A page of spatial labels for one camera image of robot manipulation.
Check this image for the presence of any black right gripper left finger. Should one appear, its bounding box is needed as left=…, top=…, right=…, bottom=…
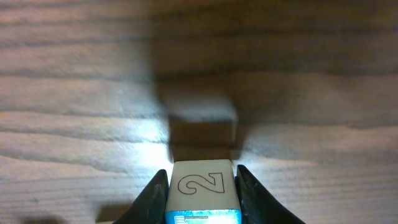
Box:
left=113, top=169, right=169, bottom=224

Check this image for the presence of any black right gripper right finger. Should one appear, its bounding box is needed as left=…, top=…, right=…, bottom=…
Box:
left=235, top=164, right=305, bottom=224

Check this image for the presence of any blue L block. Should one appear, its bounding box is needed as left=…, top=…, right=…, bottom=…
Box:
left=165, top=159, right=242, bottom=224

